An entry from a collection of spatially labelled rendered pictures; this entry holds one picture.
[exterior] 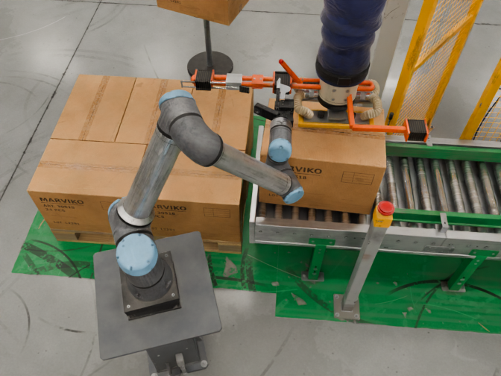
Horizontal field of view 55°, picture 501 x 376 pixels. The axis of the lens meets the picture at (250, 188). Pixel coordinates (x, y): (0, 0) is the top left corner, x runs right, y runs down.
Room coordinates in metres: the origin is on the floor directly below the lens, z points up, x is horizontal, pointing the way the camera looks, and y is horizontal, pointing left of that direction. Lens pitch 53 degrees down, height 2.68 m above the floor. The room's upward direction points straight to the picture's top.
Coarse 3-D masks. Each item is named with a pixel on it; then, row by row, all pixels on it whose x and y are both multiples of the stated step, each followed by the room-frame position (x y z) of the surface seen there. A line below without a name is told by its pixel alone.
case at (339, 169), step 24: (384, 120) 1.73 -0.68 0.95; (264, 144) 1.57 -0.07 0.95; (312, 144) 1.57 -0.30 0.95; (336, 144) 1.57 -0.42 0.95; (360, 144) 1.57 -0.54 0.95; (384, 144) 1.57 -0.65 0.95; (312, 168) 1.47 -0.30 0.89; (336, 168) 1.45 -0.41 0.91; (360, 168) 1.44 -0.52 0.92; (384, 168) 1.42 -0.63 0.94; (264, 192) 1.50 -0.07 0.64; (312, 192) 1.46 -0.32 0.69; (336, 192) 1.45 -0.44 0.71; (360, 192) 1.43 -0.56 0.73
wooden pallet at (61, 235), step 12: (252, 144) 2.38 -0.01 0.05; (60, 240) 1.58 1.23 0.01; (72, 240) 1.58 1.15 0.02; (84, 240) 1.57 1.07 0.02; (96, 240) 1.57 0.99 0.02; (108, 240) 1.57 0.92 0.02; (204, 240) 1.50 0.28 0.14; (216, 240) 1.50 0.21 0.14; (228, 252) 1.49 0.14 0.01; (240, 252) 1.49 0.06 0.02
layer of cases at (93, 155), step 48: (96, 96) 2.35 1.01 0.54; (144, 96) 2.35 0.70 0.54; (192, 96) 2.35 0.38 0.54; (240, 96) 2.35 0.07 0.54; (48, 144) 1.93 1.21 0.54; (96, 144) 1.93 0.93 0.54; (144, 144) 1.94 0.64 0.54; (240, 144) 1.93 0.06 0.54; (48, 192) 1.58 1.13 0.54; (96, 192) 1.57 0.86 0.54; (192, 192) 1.57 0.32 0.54; (240, 192) 1.57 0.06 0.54; (240, 240) 1.49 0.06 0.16
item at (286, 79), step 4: (276, 72) 1.69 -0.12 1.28; (280, 72) 1.69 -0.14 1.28; (284, 72) 1.69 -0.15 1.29; (276, 76) 1.67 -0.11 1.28; (280, 76) 1.67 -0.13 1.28; (284, 76) 1.67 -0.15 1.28; (288, 76) 1.67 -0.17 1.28; (276, 80) 1.65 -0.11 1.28; (280, 80) 1.65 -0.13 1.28; (284, 80) 1.65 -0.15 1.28; (288, 80) 1.65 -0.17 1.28; (276, 84) 1.61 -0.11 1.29; (284, 84) 1.61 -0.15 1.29; (288, 84) 1.62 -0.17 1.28; (276, 88) 1.61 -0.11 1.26; (272, 92) 1.61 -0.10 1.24; (276, 92) 1.60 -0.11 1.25; (280, 92) 1.60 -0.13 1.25; (288, 92) 1.60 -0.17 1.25
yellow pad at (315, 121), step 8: (320, 112) 1.55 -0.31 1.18; (360, 112) 1.58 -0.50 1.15; (304, 120) 1.52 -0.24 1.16; (312, 120) 1.52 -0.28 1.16; (320, 120) 1.52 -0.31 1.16; (328, 120) 1.52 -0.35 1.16; (336, 120) 1.52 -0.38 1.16; (344, 120) 1.52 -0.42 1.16; (360, 120) 1.52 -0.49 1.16; (368, 120) 1.52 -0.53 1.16; (344, 128) 1.49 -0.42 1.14
